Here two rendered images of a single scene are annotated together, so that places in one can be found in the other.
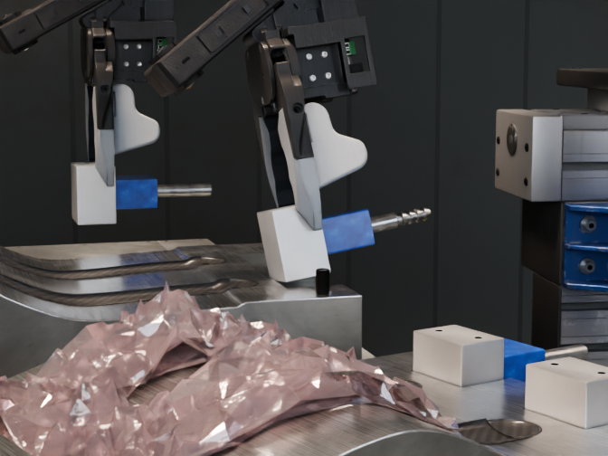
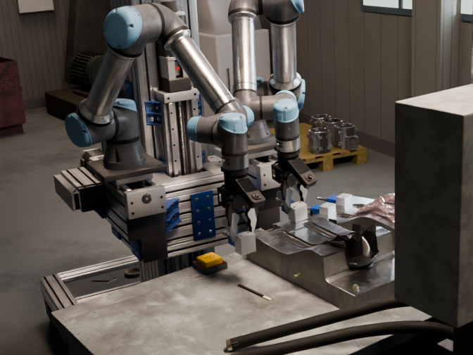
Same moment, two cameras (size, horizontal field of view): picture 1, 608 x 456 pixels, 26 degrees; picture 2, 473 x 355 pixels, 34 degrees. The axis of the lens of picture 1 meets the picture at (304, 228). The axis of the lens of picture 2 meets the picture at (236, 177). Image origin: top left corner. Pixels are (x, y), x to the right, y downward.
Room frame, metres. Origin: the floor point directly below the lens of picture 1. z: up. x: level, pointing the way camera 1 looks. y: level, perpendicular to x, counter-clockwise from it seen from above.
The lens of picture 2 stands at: (1.85, 2.15, 1.78)
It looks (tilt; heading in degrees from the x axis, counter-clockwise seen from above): 18 degrees down; 253
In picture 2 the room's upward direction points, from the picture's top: 4 degrees counter-clockwise
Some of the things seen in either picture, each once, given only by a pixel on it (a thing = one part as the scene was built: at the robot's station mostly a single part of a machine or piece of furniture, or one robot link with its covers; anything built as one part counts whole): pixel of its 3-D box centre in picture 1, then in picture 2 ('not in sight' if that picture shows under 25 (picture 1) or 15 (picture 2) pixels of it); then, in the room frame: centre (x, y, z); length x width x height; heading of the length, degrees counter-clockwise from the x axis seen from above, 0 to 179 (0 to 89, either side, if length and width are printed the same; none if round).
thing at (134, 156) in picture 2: not in sight; (124, 149); (1.46, -0.42, 1.09); 0.15 x 0.15 x 0.10
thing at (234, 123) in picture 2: not in sight; (232, 134); (1.24, 0.17, 1.25); 0.09 x 0.08 x 0.11; 122
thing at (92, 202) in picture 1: (143, 191); (236, 238); (1.25, 0.15, 0.93); 0.13 x 0.05 x 0.05; 106
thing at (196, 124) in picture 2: not in sight; (210, 129); (1.28, 0.08, 1.25); 0.11 x 0.11 x 0.08; 32
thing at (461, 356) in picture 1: (512, 365); (315, 210); (0.86, -0.14, 0.85); 0.13 x 0.05 x 0.05; 123
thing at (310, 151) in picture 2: not in sight; (296, 137); (-0.45, -3.53, 0.15); 1.07 x 0.75 x 0.30; 98
